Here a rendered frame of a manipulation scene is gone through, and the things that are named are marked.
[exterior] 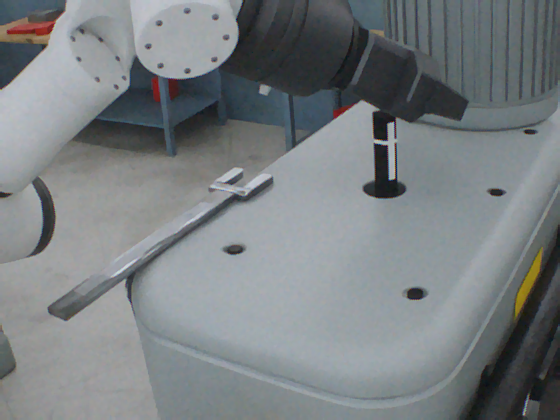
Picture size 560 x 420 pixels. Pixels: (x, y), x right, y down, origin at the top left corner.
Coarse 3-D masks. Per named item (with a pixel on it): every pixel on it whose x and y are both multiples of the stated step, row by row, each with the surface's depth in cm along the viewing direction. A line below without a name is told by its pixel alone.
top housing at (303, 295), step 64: (448, 128) 76; (320, 192) 65; (448, 192) 64; (512, 192) 63; (192, 256) 58; (256, 256) 57; (320, 256) 56; (384, 256) 55; (448, 256) 55; (512, 256) 57; (192, 320) 52; (256, 320) 50; (320, 320) 49; (384, 320) 48; (448, 320) 48; (512, 320) 62; (192, 384) 55; (256, 384) 51; (320, 384) 47; (384, 384) 46; (448, 384) 48
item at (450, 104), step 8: (440, 88) 60; (448, 88) 60; (440, 96) 60; (448, 96) 60; (456, 96) 61; (464, 96) 61; (440, 104) 60; (448, 104) 61; (456, 104) 61; (464, 104) 61; (432, 112) 60; (440, 112) 60; (448, 112) 61; (456, 112) 61; (456, 120) 62
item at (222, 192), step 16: (224, 176) 68; (240, 176) 69; (272, 176) 67; (224, 192) 65; (240, 192) 65; (256, 192) 66; (192, 208) 63; (208, 208) 63; (176, 224) 61; (192, 224) 61; (144, 240) 59; (160, 240) 59; (176, 240) 59; (128, 256) 57; (144, 256) 57; (96, 272) 55; (112, 272) 55; (128, 272) 55; (80, 288) 53; (96, 288) 53; (64, 304) 51; (80, 304) 52; (64, 320) 51
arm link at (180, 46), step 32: (160, 0) 45; (192, 0) 44; (224, 0) 46; (256, 0) 50; (288, 0) 50; (160, 32) 45; (192, 32) 46; (224, 32) 47; (256, 32) 50; (288, 32) 51; (160, 64) 47; (192, 64) 48; (224, 64) 53; (256, 64) 52
